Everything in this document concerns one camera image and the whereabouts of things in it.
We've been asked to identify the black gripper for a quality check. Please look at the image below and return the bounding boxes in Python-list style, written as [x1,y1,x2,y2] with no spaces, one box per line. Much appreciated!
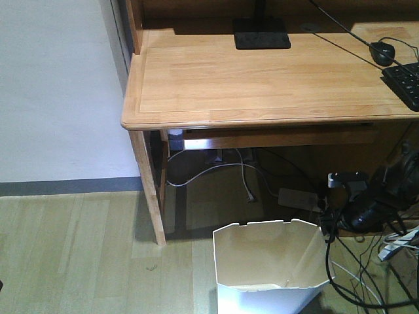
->
[319,186,398,234]

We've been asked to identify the white plastic trash bin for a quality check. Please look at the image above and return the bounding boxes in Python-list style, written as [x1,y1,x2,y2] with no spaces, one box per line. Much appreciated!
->
[213,219,330,313]

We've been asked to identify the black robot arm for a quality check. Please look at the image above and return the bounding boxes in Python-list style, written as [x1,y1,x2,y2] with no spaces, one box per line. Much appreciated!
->
[319,141,418,243]

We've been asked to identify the white power strip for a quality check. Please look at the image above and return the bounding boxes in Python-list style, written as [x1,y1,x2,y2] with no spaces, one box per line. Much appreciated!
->
[278,188,321,212]

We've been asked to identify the wooden desk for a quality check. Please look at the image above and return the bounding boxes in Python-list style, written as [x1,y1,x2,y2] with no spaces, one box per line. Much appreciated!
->
[121,1,418,245]

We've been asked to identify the black keyboard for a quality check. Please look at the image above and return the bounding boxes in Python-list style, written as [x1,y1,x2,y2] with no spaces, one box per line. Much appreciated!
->
[382,62,418,112]

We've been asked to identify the black computer mouse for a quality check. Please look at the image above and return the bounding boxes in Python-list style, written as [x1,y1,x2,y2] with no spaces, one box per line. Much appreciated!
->
[369,41,395,67]

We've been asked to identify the black monitor stand base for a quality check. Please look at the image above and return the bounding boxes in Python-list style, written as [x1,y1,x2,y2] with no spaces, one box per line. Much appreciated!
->
[232,0,291,50]

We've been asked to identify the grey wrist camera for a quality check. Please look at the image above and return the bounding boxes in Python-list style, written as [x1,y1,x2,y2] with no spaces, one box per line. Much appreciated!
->
[327,171,368,188]

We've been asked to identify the white cable under desk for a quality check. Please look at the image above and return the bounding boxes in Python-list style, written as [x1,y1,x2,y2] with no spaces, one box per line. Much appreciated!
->
[166,147,280,202]

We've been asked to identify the black cable across desk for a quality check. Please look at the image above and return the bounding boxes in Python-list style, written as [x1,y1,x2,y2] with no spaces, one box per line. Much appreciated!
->
[307,0,419,71]

